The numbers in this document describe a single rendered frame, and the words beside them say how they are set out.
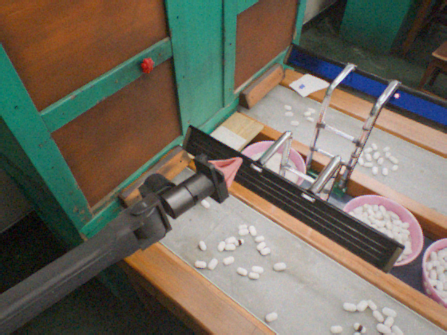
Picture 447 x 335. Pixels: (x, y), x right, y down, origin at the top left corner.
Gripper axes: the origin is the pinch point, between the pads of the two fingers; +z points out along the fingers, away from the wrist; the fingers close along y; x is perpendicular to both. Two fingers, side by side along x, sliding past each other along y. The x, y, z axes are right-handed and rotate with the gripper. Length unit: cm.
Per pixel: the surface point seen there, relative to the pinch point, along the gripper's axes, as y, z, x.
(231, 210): 38.8, 10.2, -26.3
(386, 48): 78, 266, -113
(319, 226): 18.9, 8.8, 14.6
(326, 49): 70, 233, -155
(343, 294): 54, 16, 16
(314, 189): 11.6, 12.3, 11.0
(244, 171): 9.7, 5.7, -6.6
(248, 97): 18, 49, -54
